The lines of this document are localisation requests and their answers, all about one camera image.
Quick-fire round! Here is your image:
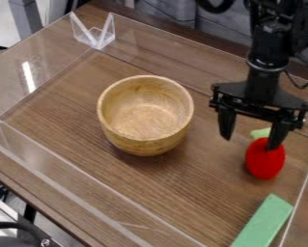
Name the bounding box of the clear acrylic enclosure wall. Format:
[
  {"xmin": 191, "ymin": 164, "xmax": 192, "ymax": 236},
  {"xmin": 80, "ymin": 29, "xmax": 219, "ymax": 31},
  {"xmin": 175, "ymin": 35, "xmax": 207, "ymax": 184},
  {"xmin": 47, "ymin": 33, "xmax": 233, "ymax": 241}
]
[{"xmin": 0, "ymin": 6, "xmax": 308, "ymax": 247}]

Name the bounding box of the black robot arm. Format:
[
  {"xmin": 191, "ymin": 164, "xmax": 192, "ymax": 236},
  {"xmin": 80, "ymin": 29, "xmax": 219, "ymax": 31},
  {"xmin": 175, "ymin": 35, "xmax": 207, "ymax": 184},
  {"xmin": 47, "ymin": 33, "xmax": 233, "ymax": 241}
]
[{"xmin": 209, "ymin": 0, "xmax": 308, "ymax": 151}]

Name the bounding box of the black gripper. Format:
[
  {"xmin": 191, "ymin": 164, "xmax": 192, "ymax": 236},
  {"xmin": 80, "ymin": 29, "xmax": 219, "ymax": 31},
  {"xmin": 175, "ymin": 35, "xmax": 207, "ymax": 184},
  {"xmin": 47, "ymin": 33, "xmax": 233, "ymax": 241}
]
[{"xmin": 209, "ymin": 62, "xmax": 308, "ymax": 151}]

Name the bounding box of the green rectangular block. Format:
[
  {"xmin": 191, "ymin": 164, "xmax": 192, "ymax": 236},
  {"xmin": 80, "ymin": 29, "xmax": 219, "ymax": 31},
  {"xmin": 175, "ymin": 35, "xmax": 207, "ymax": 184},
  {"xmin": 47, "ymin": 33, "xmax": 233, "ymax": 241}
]
[{"xmin": 229, "ymin": 194, "xmax": 293, "ymax": 247}]

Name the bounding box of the clear acrylic corner bracket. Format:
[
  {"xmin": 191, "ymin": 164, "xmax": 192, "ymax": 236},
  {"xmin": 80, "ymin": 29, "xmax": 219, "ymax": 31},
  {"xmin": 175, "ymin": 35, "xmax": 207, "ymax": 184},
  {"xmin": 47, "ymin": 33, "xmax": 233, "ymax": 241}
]
[{"xmin": 69, "ymin": 12, "xmax": 116, "ymax": 50}]

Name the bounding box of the black device bottom left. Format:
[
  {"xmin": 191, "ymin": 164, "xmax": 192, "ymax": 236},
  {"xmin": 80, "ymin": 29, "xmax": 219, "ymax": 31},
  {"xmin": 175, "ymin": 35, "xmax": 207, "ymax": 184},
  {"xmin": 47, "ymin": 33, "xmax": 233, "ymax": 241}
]
[{"xmin": 0, "ymin": 220, "xmax": 63, "ymax": 247}]

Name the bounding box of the grey post top left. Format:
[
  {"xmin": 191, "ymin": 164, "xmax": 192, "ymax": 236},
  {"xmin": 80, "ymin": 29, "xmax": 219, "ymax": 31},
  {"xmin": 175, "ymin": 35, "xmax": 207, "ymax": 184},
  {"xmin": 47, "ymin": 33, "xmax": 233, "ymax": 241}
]
[{"xmin": 8, "ymin": 0, "xmax": 43, "ymax": 40}]

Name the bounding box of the black cable bottom left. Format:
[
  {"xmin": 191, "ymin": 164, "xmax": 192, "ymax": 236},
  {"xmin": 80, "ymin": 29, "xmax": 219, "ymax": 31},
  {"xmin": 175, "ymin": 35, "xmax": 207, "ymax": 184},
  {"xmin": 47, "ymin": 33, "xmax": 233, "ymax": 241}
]
[{"xmin": 0, "ymin": 220, "xmax": 41, "ymax": 247}]

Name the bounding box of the red plush fruit green top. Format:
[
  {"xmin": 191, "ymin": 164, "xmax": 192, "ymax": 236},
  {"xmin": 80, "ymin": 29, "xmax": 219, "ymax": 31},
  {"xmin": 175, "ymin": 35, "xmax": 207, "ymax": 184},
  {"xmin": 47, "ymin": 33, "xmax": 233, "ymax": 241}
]
[{"xmin": 245, "ymin": 127, "xmax": 287, "ymax": 179}]

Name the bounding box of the wooden bowl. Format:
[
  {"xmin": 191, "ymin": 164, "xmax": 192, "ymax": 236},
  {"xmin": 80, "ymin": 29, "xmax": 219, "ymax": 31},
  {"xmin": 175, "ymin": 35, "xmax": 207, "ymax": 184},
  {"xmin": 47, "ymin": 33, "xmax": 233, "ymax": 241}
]
[{"xmin": 96, "ymin": 75, "xmax": 195, "ymax": 156}]

